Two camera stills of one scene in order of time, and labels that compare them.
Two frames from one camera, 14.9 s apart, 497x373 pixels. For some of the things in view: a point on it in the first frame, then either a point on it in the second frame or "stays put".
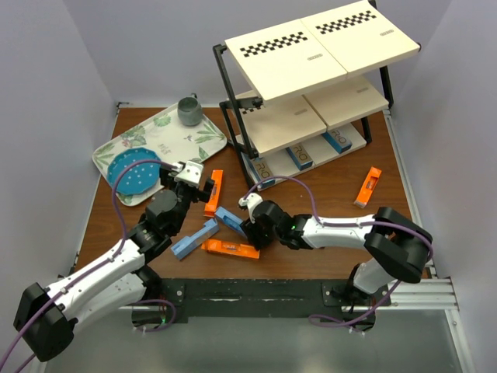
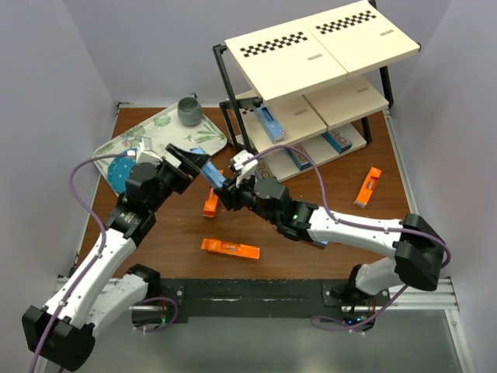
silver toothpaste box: x=258 y=171 stays put
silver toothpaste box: x=338 y=140 stays put
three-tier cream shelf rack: x=286 y=85 stays put
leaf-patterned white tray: x=165 y=134 stays put
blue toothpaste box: x=231 y=220 to x=272 y=126
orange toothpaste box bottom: x=248 y=250 stays put
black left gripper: x=201 y=195 to x=191 y=164
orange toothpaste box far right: x=368 y=187 stays put
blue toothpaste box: x=210 y=228 to x=213 y=174
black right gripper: x=252 y=233 to x=230 y=193
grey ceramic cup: x=189 y=110 stays put
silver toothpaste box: x=300 y=156 stays put
